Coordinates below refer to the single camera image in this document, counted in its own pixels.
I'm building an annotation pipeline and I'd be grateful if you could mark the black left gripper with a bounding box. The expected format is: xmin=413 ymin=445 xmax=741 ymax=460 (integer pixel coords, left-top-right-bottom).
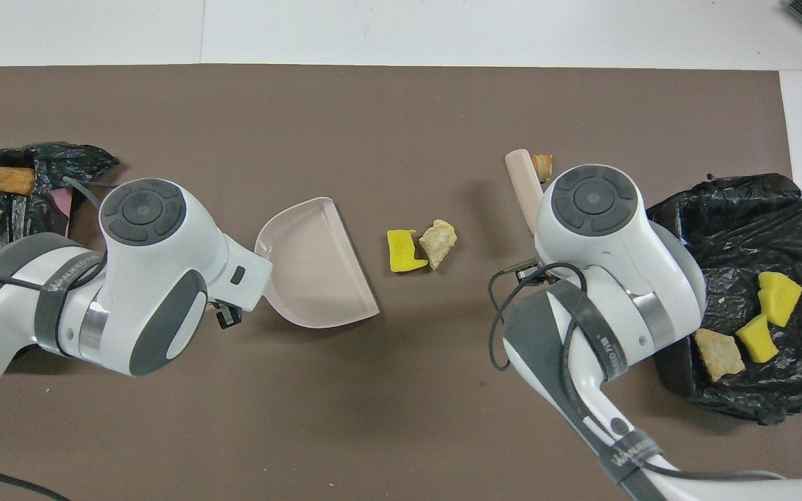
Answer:
xmin=214 ymin=299 xmax=243 ymax=331

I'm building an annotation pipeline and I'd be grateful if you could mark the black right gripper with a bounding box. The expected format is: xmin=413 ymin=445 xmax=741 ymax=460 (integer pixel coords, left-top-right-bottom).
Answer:
xmin=516 ymin=259 xmax=556 ymax=285

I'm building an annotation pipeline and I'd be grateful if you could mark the beige hand brush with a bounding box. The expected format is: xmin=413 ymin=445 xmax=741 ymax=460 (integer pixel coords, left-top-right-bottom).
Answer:
xmin=504 ymin=149 xmax=548 ymax=234

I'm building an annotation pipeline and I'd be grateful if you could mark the beige plastic dustpan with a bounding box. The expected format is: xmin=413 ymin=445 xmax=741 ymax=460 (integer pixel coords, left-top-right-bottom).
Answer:
xmin=254 ymin=197 xmax=381 ymax=329

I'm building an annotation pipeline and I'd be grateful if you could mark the pale toast piece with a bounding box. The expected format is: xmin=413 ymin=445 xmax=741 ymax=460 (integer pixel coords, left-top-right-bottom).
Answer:
xmin=419 ymin=219 xmax=458 ymax=271

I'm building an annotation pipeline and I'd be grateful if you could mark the notched yellow sponge piece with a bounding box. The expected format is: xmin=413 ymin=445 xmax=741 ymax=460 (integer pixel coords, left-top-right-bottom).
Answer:
xmin=386 ymin=229 xmax=430 ymax=273

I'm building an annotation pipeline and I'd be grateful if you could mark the sliced tan bread piece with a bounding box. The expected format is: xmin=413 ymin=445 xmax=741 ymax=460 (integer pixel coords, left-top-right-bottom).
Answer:
xmin=693 ymin=328 xmax=746 ymax=383

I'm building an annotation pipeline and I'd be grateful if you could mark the triangular yellow sponge piece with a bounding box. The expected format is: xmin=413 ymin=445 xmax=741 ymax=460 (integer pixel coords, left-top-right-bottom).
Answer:
xmin=735 ymin=313 xmax=780 ymax=364

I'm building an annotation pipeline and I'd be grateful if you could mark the rectangular yellow sponge piece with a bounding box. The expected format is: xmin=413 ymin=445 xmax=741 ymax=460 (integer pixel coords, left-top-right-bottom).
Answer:
xmin=757 ymin=271 xmax=802 ymax=328

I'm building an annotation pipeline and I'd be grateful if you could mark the open black bag lined bin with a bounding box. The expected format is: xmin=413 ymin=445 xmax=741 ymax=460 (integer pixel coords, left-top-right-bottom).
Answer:
xmin=645 ymin=173 xmax=802 ymax=425

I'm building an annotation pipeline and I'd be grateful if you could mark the brown table mat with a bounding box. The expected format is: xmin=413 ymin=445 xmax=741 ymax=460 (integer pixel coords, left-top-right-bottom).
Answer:
xmin=0 ymin=64 xmax=802 ymax=501

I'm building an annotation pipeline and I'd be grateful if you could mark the golden brown bread chunk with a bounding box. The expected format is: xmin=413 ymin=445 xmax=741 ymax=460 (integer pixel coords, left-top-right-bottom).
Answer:
xmin=0 ymin=166 xmax=36 ymax=196

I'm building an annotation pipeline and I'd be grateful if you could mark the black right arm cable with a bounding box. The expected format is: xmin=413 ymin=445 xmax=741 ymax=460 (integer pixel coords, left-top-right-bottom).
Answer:
xmin=488 ymin=261 xmax=788 ymax=482

